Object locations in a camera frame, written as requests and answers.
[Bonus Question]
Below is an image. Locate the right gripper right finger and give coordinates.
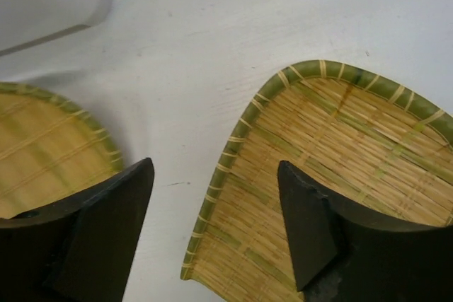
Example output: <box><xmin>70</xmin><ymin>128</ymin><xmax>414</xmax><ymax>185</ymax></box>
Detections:
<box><xmin>277</xmin><ymin>161</ymin><xmax>452</xmax><ymax>301</ymax></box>

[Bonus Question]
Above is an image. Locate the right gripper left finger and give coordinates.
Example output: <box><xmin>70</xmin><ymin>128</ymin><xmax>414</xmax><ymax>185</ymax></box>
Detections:
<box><xmin>1</xmin><ymin>158</ymin><xmax>154</xmax><ymax>301</ymax></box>

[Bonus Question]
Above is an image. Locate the round bamboo tray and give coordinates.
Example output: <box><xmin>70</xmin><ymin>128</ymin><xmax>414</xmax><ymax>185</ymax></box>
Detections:
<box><xmin>1</xmin><ymin>82</ymin><xmax>125</xmax><ymax>219</ymax></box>

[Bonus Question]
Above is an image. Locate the rectangular bamboo tray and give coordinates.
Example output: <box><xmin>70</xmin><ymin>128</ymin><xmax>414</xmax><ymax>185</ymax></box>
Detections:
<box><xmin>180</xmin><ymin>60</ymin><xmax>452</xmax><ymax>301</ymax></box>

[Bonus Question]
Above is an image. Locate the white plastic bin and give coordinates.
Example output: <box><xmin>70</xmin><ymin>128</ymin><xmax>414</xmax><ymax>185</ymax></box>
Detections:
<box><xmin>1</xmin><ymin>0</ymin><xmax>112</xmax><ymax>55</ymax></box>

